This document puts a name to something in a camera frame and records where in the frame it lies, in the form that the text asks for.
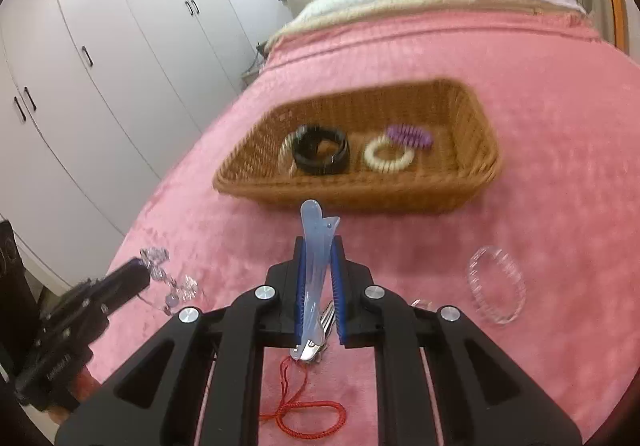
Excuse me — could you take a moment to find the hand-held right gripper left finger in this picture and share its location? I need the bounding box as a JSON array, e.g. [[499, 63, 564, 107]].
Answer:
[[55, 236, 305, 446]]

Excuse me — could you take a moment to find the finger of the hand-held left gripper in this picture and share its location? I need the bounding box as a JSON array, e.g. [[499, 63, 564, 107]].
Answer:
[[92, 257, 152, 313]]

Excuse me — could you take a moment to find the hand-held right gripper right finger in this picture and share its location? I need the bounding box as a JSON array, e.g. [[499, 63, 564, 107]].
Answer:
[[330, 236, 584, 446]]

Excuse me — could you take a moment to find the crystal bead bracelet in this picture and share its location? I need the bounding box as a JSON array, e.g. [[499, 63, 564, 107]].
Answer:
[[139, 247, 201, 316]]

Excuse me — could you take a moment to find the blue hair clip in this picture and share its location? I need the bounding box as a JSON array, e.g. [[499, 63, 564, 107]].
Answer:
[[289, 199, 342, 365]]

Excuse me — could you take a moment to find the woven wicker basket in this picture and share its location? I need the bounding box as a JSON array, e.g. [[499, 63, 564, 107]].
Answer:
[[212, 78, 500, 216]]

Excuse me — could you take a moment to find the clear ridged bangle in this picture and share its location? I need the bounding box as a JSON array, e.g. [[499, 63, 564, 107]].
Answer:
[[467, 245, 527, 326]]

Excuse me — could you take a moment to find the white wardrobe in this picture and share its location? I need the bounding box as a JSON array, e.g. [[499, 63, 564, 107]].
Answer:
[[0, 0, 262, 288]]

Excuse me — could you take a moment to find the pink blanket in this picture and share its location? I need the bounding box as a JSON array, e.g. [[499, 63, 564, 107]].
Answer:
[[84, 7, 640, 446]]

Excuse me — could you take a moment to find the beige bed sheet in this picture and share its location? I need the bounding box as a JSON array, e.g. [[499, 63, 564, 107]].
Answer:
[[264, 0, 506, 53]]

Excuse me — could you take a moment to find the red cord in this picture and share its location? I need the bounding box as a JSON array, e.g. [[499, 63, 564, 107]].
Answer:
[[258, 355, 347, 437]]

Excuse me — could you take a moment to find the black bracelet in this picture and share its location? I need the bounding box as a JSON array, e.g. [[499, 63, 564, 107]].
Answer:
[[292, 124, 351, 176]]

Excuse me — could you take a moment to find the cream beaded bracelet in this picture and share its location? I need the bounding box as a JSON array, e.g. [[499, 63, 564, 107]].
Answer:
[[363, 134, 416, 175]]

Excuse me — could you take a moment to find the clear bracelet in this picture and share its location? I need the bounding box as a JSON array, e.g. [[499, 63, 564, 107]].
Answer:
[[278, 125, 309, 176]]

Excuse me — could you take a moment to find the purple spiral hair tie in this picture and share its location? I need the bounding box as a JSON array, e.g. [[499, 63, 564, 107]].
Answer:
[[385, 124, 434, 151]]

